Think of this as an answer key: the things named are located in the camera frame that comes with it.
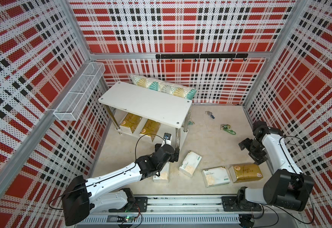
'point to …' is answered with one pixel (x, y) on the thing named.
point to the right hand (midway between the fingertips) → (248, 153)
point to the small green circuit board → (125, 219)
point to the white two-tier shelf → (151, 115)
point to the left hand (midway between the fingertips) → (173, 146)
